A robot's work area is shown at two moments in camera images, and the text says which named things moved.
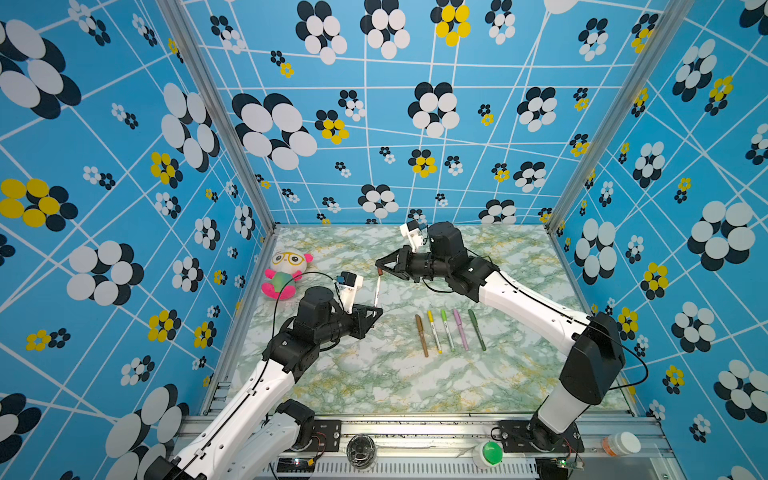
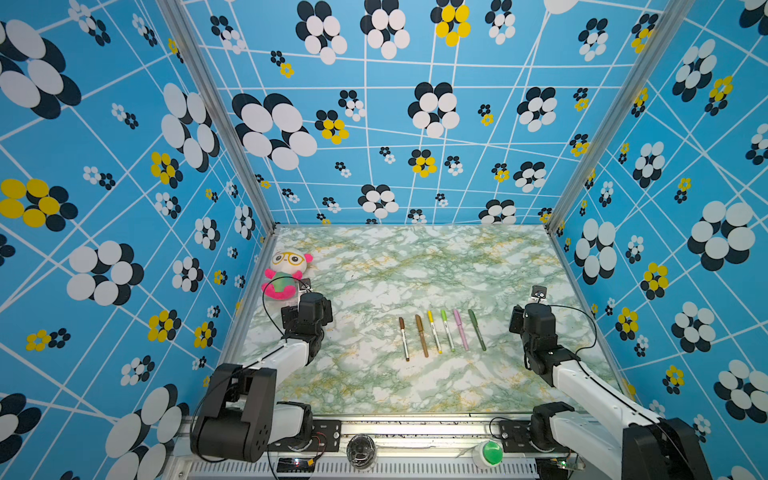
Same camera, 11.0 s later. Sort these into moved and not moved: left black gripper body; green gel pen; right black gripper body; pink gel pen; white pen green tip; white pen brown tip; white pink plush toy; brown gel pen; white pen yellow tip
Moved: left black gripper body; right black gripper body; white pen brown tip
Not moved: pink gel pen; white pen yellow tip; white pen green tip; green gel pen; white pink plush toy; brown gel pen
